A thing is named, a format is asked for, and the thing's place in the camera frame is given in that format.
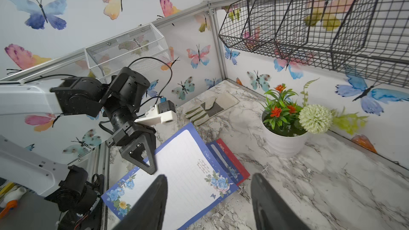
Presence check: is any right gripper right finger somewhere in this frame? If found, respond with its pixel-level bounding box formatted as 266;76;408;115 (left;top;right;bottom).
251;173;309;230

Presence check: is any beige work glove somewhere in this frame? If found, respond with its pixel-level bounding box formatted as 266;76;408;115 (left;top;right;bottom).
185;93;239;126

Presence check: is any potted flower plant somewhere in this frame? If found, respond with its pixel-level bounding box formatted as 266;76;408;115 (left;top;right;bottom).
261;80;367;158

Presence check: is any blue floral stationery paper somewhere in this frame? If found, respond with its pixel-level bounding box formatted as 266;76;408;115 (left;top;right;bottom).
206;141;239;186
102;124;238;230

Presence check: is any black wire wall basket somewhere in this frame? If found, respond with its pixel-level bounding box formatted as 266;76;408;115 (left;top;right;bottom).
218;0;409;88

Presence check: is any red pink stationery paper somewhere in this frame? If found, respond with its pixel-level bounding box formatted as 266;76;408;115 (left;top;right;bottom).
216;138;250;185

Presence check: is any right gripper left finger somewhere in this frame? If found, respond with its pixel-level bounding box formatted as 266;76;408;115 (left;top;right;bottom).
114;175;168;230

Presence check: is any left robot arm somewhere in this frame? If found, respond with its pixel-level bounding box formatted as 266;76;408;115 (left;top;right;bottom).
1;67;157;230

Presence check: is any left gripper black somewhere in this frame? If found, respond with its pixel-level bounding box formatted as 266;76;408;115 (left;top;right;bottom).
106;122;157;175

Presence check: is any white mesh wall basket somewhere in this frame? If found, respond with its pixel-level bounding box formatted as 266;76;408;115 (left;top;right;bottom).
84;23;170;84

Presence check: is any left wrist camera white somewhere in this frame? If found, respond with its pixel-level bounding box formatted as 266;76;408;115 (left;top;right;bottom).
134;101;177;126

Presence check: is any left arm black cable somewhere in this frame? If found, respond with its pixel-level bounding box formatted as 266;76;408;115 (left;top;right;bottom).
98;56;174;135

